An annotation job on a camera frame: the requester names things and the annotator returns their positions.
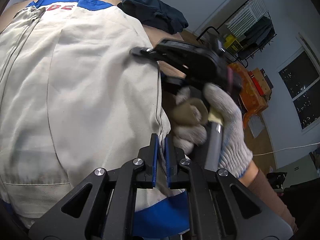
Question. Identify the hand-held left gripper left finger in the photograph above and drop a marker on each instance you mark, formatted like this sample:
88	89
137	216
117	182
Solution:
155	160

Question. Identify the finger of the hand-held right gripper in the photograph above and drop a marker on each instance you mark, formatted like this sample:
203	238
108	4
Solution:
172	83
143	51

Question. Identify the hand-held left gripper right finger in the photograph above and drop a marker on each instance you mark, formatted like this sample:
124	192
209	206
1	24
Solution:
167	160

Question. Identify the beige and blue jacket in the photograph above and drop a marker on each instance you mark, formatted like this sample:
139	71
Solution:
75	80

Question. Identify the person's right forearm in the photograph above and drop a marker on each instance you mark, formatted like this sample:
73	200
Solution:
265	190

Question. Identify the black clothes rack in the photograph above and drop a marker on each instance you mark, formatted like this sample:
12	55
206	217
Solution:
208	28

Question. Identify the dark folded clothes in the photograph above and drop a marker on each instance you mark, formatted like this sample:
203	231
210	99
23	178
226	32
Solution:
155	12

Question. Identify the person's right hand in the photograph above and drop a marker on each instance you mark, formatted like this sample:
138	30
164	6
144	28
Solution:
232	135

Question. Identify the yellow crate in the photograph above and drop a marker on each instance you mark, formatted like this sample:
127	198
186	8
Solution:
233	43

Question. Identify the cardboard box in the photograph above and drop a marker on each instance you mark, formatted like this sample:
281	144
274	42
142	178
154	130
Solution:
260	73

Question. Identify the white striped towel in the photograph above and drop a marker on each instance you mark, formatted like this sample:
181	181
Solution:
247	17

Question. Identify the white paper sheet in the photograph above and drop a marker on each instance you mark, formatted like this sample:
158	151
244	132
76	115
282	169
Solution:
256	126

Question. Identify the window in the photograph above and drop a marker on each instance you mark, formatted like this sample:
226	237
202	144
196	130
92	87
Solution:
297	80

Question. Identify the black device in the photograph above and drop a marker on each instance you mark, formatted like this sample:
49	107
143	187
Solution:
276	181

